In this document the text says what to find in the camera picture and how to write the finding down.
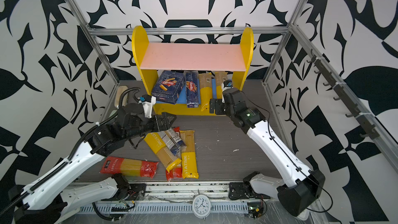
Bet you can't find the blue Barilla pasta box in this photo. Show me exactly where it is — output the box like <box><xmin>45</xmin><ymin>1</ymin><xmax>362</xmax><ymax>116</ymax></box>
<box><xmin>151</xmin><ymin>71</ymin><xmax>185</xmax><ymax>104</ymax></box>

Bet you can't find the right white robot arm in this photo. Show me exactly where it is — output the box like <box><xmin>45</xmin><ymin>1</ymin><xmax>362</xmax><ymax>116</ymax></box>
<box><xmin>209</xmin><ymin>88</ymin><xmax>325</xmax><ymax>220</ymax></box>

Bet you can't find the yellow wooden shelf unit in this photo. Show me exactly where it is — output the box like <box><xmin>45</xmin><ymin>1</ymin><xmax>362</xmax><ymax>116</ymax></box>
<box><xmin>131</xmin><ymin>25</ymin><xmax>255</xmax><ymax>117</ymax></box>

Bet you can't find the yellow spaghetti bag with barcode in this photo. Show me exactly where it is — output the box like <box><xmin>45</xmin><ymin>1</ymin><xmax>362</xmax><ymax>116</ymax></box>
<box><xmin>215</xmin><ymin>72</ymin><xmax>228</xmax><ymax>99</ymax></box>

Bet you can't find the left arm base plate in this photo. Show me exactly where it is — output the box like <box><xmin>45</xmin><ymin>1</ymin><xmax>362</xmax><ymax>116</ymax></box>
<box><xmin>115</xmin><ymin>183</ymin><xmax>147</xmax><ymax>201</ymax></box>

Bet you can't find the blue Barilla spaghetti bag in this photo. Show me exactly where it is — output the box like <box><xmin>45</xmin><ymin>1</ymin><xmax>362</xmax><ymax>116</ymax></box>
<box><xmin>184</xmin><ymin>71</ymin><xmax>200</xmax><ymax>108</ymax></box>

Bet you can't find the plain yellow spaghetti bag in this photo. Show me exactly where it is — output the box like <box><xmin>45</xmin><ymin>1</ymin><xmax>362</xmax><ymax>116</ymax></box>
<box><xmin>199</xmin><ymin>73</ymin><xmax>212</xmax><ymax>112</ymax></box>

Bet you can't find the white slotted cable duct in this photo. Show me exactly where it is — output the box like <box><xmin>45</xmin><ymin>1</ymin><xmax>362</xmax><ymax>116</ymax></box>
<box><xmin>96</xmin><ymin>202</ymin><xmax>249</xmax><ymax>215</ymax></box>

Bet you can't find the black wall hook rail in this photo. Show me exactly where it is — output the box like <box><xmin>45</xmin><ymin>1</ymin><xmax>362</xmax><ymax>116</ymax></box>
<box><xmin>308</xmin><ymin>49</ymin><xmax>380</xmax><ymax>140</ymax></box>

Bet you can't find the clear blue label noodle pack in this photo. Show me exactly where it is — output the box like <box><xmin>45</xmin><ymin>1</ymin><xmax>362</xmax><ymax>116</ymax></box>
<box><xmin>158</xmin><ymin>128</ymin><xmax>186</xmax><ymax>155</ymax></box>

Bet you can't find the beige zipper case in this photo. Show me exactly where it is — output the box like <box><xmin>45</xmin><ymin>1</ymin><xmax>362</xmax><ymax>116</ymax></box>
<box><xmin>114</xmin><ymin>86</ymin><xmax>128</xmax><ymax>108</ymax></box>

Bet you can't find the round white alarm clock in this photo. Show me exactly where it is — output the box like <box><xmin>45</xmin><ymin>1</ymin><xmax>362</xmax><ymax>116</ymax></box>
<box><xmin>192</xmin><ymin>195</ymin><xmax>211</xmax><ymax>219</ymax></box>

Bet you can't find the black corrugated cable hose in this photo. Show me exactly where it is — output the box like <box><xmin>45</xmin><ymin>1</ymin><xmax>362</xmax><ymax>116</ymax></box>
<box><xmin>0</xmin><ymin>86</ymin><xmax>142</xmax><ymax>222</ymax></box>

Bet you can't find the yellow Pastatime spaghetti bag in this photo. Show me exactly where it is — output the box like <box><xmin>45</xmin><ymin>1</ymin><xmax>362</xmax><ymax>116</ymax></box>
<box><xmin>144</xmin><ymin>133</ymin><xmax>181</xmax><ymax>172</ymax></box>
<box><xmin>180</xmin><ymin>130</ymin><xmax>199</xmax><ymax>179</ymax></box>

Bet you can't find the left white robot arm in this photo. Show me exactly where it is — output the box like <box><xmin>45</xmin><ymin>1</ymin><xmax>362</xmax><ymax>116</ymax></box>
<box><xmin>1</xmin><ymin>103</ymin><xmax>177</xmax><ymax>224</ymax></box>

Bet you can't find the blue lower shelf board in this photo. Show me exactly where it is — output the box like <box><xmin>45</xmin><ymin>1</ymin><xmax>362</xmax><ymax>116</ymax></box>
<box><xmin>157</xmin><ymin>78</ymin><xmax>217</xmax><ymax>104</ymax></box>

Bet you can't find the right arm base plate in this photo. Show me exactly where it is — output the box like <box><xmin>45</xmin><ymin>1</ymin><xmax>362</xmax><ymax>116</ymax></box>
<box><xmin>228</xmin><ymin>182</ymin><xmax>258</xmax><ymax>200</ymax></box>

